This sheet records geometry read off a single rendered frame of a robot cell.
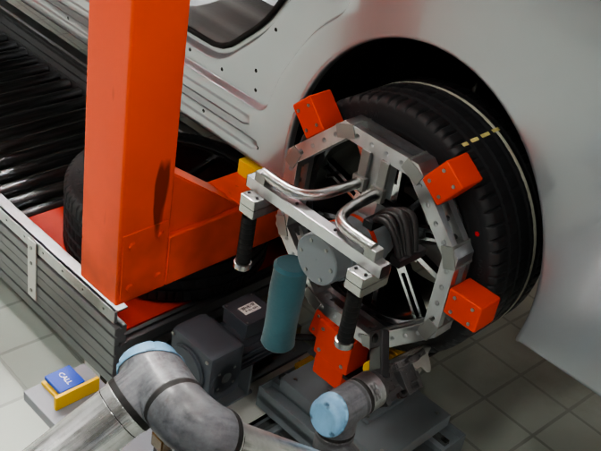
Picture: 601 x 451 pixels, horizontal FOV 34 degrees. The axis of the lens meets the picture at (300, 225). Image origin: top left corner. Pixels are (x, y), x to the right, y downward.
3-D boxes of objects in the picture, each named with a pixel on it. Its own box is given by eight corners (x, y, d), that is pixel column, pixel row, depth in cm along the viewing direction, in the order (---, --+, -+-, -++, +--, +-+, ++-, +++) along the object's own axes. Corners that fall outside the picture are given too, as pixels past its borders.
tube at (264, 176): (366, 192, 225) (375, 152, 219) (307, 216, 213) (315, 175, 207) (313, 157, 235) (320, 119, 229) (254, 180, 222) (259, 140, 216)
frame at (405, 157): (436, 378, 236) (495, 190, 206) (419, 389, 232) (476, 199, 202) (283, 265, 265) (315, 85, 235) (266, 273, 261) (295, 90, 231)
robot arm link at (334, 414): (303, 425, 218) (309, 391, 212) (342, 402, 226) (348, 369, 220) (334, 449, 213) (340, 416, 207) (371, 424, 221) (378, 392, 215)
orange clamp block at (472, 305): (462, 300, 224) (493, 321, 219) (441, 312, 219) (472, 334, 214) (469, 276, 220) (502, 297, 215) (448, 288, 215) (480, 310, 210)
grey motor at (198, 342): (303, 389, 298) (322, 300, 279) (198, 450, 271) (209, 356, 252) (264, 356, 308) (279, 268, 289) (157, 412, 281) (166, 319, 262)
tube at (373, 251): (431, 234, 215) (442, 193, 209) (373, 262, 202) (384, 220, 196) (373, 197, 224) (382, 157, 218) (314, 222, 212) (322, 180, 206)
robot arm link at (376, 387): (340, 379, 224) (367, 375, 216) (354, 371, 227) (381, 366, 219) (354, 415, 224) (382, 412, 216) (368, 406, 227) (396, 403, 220)
